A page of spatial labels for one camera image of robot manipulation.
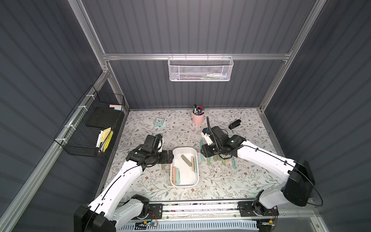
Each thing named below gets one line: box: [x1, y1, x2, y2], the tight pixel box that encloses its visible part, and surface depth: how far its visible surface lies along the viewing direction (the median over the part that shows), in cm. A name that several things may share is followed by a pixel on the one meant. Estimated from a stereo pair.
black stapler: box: [228, 119, 242, 131], surface depth 110 cm
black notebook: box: [85, 106, 122, 131], surface depth 76 cm
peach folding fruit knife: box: [172, 166, 177, 185], surface depth 86 cm
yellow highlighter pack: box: [100, 130, 114, 153], surface depth 68 cm
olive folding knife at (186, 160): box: [180, 154, 193, 167], surface depth 93 cm
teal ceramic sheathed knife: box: [231, 155, 238, 170], surface depth 91 cm
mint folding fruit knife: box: [175, 167, 181, 185], surface depth 86 cm
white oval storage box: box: [170, 146, 200, 189], surface depth 89 cm
